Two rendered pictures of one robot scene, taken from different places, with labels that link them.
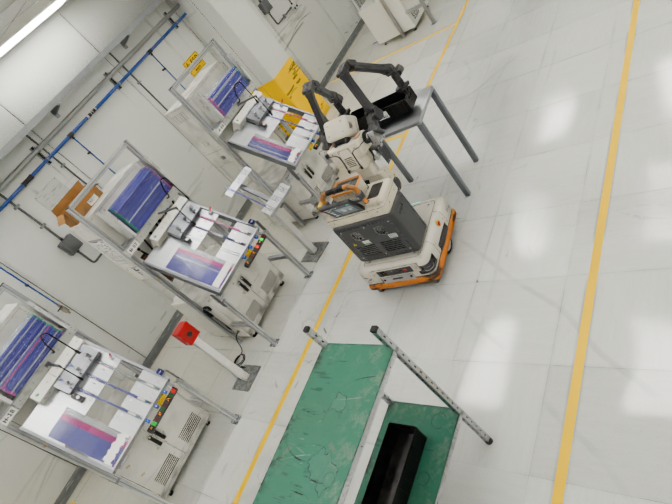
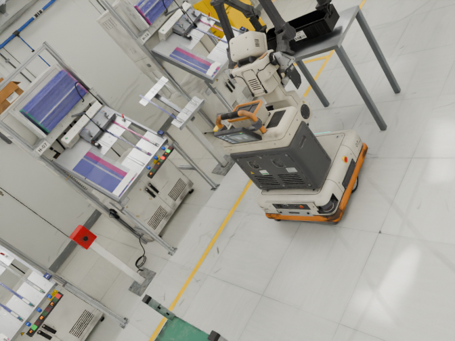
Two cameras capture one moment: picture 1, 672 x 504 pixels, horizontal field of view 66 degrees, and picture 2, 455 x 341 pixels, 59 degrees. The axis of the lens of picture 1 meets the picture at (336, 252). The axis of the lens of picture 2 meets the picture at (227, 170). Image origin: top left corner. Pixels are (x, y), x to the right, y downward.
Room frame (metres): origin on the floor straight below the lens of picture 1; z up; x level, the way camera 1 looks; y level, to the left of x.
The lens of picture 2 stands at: (0.87, -0.39, 1.98)
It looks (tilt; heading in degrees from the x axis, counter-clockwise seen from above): 30 degrees down; 9
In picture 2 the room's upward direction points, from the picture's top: 42 degrees counter-clockwise
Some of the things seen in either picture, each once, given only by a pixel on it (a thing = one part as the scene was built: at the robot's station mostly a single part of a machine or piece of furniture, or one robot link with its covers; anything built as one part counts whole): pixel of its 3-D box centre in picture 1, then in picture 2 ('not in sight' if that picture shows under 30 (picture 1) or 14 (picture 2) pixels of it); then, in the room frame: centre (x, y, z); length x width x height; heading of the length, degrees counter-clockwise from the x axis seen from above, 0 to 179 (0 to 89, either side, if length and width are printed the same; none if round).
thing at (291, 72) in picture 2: (368, 155); (276, 77); (3.44, -0.66, 0.84); 0.28 x 0.16 x 0.22; 41
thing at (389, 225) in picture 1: (373, 215); (274, 144); (3.19, -0.37, 0.59); 0.55 x 0.34 x 0.83; 41
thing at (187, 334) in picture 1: (214, 354); (110, 258); (3.69, 1.30, 0.39); 0.24 x 0.24 x 0.78; 36
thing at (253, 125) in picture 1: (285, 156); (208, 69); (5.19, -0.31, 0.65); 1.01 x 0.73 x 1.29; 36
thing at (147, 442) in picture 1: (122, 417); (16, 309); (3.50, 2.05, 0.66); 1.01 x 0.73 x 1.31; 36
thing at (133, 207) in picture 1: (139, 199); (54, 101); (4.42, 0.87, 1.52); 0.51 x 0.13 x 0.27; 126
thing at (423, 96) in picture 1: (414, 154); (330, 79); (3.76, -1.03, 0.40); 0.70 x 0.45 x 0.80; 41
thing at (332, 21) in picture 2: (380, 111); (297, 30); (3.74, -1.01, 0.89); 0.57 x 0.17 x 0.11; 41
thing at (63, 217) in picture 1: (88, 191); (8, 88); (4.60, 1.13, 1.82); 0.68 x 0.30 x 0.20; 126
